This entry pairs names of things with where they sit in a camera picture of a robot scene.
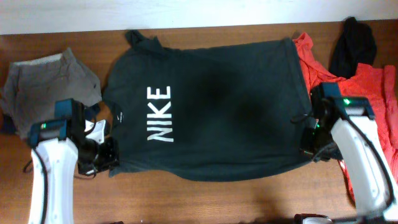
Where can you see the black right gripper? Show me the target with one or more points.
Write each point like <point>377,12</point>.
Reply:
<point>305,145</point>

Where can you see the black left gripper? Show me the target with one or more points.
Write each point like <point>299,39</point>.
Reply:
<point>112,159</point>

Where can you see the dark green Nike t-shirt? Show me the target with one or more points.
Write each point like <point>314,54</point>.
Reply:
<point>220,114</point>

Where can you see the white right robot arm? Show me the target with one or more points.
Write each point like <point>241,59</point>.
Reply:
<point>346,129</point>

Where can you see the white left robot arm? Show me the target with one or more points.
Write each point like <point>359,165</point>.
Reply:
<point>61,149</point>

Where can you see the dark base block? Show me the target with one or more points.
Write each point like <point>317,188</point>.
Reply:
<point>306,218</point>

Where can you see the red t-shirt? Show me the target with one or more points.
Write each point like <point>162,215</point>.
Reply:
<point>376,84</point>

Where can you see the folded grey shorts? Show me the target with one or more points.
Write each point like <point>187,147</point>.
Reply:
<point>32,88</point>

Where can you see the folded navy garment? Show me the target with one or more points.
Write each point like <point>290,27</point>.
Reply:
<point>8,127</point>

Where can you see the black garment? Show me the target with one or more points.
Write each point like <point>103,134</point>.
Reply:
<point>355,45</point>

